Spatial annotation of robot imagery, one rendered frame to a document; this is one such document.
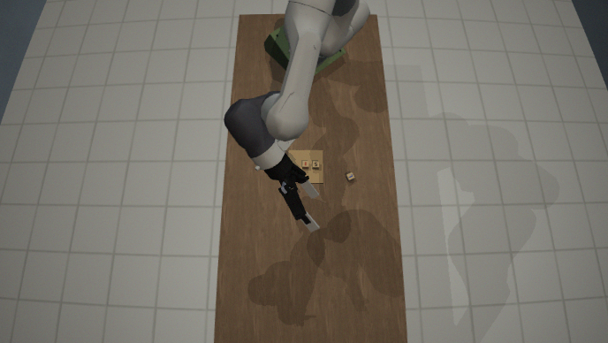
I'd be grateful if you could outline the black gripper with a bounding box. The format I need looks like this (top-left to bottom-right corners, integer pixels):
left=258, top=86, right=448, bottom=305
left=264, top=153, right=319, bottom=232

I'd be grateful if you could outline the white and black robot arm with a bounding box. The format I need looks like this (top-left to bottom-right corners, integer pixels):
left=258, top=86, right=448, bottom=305
left=224, top=0, right=370, bottom=171

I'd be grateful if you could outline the tan square mat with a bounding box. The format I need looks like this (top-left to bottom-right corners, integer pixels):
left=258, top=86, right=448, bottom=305
left=288, top=150, right=323, bottom=183

